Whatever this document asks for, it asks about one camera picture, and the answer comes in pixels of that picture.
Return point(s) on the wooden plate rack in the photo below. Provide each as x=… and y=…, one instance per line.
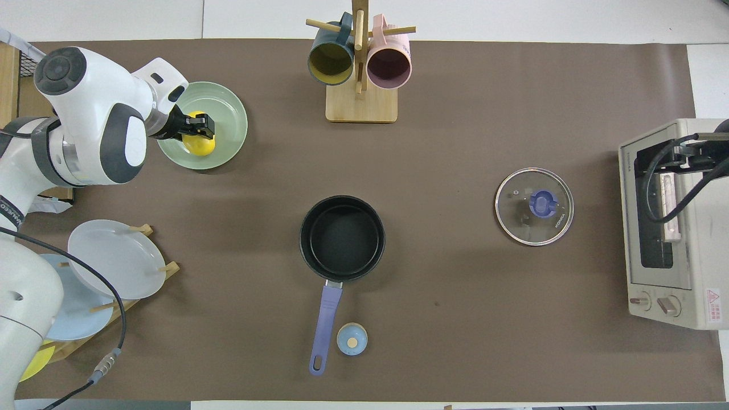
x=145, y=229

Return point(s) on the wooden mug tree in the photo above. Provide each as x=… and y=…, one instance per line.
x=361, y=108

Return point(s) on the dark teal mug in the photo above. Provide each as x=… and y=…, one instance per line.
x=330, y=60

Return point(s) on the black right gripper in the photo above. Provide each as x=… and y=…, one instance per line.
x=697, y=156

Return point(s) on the yellow plate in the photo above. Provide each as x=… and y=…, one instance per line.
x=37, y=361

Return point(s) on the beige toaster oven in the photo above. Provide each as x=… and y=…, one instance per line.
x=700, y=256

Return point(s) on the light blue plate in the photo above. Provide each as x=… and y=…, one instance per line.
x=85, y=319

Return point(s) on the white patterned paper sheet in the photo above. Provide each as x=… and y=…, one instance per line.
x=11, y=39
x=51, y=205

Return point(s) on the pink mug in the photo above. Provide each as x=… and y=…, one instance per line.
x=389, y=68

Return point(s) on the brown table mat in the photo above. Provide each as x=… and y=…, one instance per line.
x=484, y=171

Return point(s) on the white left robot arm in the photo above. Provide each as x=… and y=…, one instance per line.
x=85, y=114

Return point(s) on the glass lid with purple knob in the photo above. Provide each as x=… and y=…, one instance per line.
x=541, y=204

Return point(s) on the light green plate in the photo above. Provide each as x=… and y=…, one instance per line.
x=228, y=114

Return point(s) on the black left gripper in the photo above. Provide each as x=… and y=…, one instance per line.
x=173, y=125

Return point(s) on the grey plate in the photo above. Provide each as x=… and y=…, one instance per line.
x=114, y=259

